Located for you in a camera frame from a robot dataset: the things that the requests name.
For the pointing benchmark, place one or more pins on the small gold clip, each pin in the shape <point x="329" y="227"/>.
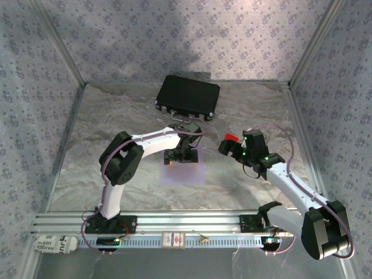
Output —
<point x="204" y="240"/>

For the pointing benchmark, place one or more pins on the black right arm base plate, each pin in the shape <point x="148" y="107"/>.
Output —
<point x="247" y="223"/>

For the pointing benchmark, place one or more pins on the aluminium frame rail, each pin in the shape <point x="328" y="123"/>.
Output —
<point x="303" y="145"/>
<point x="64" y="145"/>

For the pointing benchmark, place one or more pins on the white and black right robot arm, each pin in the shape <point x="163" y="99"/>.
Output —
<point x="293" y="186"/>

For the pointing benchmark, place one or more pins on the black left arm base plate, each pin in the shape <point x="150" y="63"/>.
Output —
<point x="130" y="225"/>

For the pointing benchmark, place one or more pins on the small red block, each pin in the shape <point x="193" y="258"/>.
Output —
<point x="231" y="136"/>

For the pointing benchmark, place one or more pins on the wide aluminium mounting rail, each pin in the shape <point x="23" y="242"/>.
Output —
<point x="189" y="222"/>

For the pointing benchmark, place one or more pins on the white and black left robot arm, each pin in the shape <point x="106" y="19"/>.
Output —
<point x="157" y="142"/>

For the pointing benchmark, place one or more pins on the white printed paper roll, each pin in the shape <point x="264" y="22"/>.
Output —
<point x="52" y="244"/>

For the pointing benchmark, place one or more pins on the small red-white card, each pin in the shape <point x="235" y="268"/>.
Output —
<point x="173" y="240"/>

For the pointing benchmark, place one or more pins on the aluminium frame post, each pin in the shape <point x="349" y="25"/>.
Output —
<point x="315" y="43"/>
<point x="353" y="271"/>
<point x="30" y="267"/>
<point x="59" y="43"/>

